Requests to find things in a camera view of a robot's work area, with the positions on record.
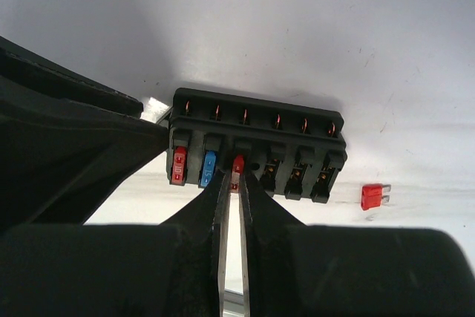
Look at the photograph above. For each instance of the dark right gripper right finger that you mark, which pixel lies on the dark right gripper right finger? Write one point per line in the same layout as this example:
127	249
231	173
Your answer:
294	269

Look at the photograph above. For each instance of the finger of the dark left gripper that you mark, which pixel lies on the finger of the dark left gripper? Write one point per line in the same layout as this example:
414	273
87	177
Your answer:
67	142

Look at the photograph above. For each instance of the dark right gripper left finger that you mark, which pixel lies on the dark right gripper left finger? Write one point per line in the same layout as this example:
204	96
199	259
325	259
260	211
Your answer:
175	268

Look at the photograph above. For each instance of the red blade fuse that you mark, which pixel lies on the red blade fuse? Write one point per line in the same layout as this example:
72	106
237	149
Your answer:
374	195
178	169
237	170

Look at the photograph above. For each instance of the black fuse box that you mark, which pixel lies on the black fuse box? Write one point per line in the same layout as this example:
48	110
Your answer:
292	150

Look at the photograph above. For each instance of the loose red blade fuse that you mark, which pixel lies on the loose red blade fuse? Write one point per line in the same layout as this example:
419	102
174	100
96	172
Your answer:
374	195

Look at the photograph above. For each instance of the blue blade fuse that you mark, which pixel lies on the blue blade fuse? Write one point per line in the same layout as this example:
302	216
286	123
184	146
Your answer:
207	170

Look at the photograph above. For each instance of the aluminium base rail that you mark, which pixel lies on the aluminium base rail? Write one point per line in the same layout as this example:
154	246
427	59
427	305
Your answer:
235	303

